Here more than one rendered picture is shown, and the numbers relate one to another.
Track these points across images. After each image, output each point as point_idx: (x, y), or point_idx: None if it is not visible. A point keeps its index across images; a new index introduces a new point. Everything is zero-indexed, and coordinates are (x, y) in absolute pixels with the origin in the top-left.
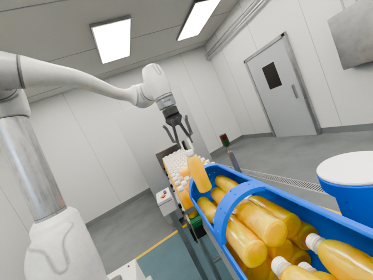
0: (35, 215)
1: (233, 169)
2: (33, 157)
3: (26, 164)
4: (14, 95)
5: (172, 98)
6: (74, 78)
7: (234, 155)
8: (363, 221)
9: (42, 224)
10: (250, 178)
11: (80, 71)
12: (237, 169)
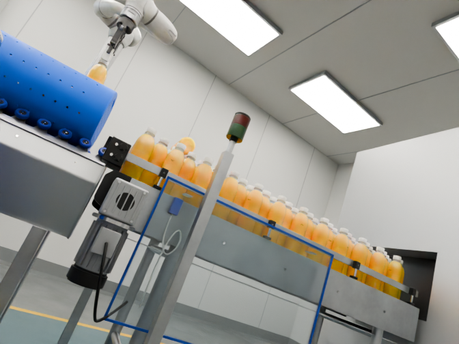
0: None
1: (74, 73)
2: (98, 56)
3: (94, 58)
4: (114, 24)
5: (123, 9)
6: (110, 5)
7: (220, 162)
8: None
9: None
10: (22, 41)
11: (117, 2)
12: (205, 194)
